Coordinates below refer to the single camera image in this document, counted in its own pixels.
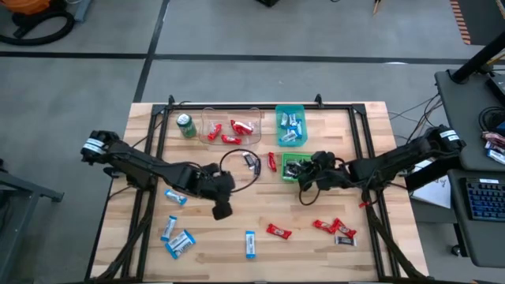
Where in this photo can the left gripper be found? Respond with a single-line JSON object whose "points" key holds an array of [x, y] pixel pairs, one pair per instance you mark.
{"points": [[215, 183]]}

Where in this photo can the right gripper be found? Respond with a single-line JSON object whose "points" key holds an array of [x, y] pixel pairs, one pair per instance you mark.
{"points": [[327, 179]]}

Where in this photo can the white blue candy bar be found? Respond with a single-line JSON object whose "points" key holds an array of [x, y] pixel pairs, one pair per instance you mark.
{"points": [[299, 128], [284, 119], [292, 130], [250, 244], [169, 228], [292, 119], [288, 137], [178, 240], [182, 247], [176, 197]]}

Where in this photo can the red candy bar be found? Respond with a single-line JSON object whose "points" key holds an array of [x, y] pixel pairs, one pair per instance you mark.
{"points": [[236, 124], [246, 129], [279, 231], [272, 162], [323, 226], [231, 139], [214, 132], [345, 229]]}

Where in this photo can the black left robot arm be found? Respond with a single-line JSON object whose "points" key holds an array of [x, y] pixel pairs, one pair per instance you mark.
{"points": [[138, 165]]}

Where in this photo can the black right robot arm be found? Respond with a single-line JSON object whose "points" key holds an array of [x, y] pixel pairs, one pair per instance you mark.
{"points": [[394, 161]]}

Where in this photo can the spare red candy wrapper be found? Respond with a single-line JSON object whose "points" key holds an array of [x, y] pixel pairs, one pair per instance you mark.
{"points": [[493, 139]]}

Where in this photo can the spare blue candy wrapper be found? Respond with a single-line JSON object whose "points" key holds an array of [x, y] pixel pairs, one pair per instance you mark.
{"points": [[496, 154]]}

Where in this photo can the green plastic basket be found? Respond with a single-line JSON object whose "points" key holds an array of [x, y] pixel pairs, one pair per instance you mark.
{"points": [[285, 178]]}

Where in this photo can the red tag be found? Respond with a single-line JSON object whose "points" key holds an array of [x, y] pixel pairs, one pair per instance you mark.
{"points": [[363, 204]]}

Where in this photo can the teal plastic bin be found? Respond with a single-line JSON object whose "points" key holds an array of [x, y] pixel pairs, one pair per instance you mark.
{"points": [[304, 141]]}

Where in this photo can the clear plastic bin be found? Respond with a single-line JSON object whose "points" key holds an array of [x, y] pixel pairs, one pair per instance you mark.
{"points": [[205, 136]]}

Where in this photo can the green Sprite can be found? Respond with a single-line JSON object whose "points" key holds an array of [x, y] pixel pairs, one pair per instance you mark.
{"points": [[186, 126]]}

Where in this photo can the white paper sheet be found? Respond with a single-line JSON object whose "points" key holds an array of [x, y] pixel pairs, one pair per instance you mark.
{"points": [[434, 193]]}

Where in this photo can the grey desk top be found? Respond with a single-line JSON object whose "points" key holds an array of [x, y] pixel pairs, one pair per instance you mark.
{"points": [[461, 118]]}

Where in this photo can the backlit black keyboard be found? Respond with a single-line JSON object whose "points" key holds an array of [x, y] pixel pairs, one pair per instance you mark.
{"points": [[487, 199]]}

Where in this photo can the grey keyboard desk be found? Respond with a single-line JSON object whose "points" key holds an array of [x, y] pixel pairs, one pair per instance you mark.
{"points": [[481, 244]]}

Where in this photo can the grey metal cart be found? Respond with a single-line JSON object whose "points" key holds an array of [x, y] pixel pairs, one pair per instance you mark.
{"points": [[35, 189]]}

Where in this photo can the black pole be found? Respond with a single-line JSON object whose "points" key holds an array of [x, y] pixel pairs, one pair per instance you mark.
{"points": [[477, 59]]}

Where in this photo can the black device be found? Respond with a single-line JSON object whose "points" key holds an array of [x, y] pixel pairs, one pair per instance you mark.
{"points": [[498, 88]]}

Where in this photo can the grey power strip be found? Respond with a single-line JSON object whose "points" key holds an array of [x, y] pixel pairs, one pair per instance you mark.
{"points": [[83, 10]]}

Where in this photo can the dark mat striped edge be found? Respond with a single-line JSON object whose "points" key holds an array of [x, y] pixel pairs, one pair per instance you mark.
{"points": [[485, 19]]}

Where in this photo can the orange vacuum cleaner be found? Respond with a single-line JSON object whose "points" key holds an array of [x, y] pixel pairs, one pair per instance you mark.
{"points": [[29, 6]]}

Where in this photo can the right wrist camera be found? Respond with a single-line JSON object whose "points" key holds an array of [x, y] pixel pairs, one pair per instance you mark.
{"points": [[323, 158]]}

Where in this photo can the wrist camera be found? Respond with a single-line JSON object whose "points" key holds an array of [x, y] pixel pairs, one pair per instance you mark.
{"points": [[222, 210], [323, 158]]}

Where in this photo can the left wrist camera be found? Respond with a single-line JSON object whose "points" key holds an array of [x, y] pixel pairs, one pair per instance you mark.
{"points": [[222, 210]]}

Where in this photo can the black aluminium frame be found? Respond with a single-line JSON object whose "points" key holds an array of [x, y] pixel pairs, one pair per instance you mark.
{"points": [[339, 106]]}

